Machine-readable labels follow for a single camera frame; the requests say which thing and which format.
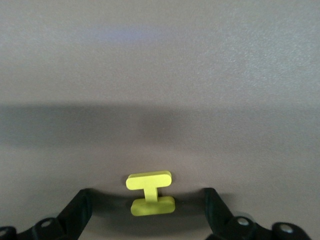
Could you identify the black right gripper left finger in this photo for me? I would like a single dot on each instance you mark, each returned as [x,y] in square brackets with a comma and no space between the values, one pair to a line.
[75,212]

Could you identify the yellow foam uppercase letter H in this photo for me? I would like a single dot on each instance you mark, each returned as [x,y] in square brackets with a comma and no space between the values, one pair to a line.
[150,192]

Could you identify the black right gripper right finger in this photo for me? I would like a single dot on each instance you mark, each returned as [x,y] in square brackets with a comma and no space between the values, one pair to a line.
[217,212]

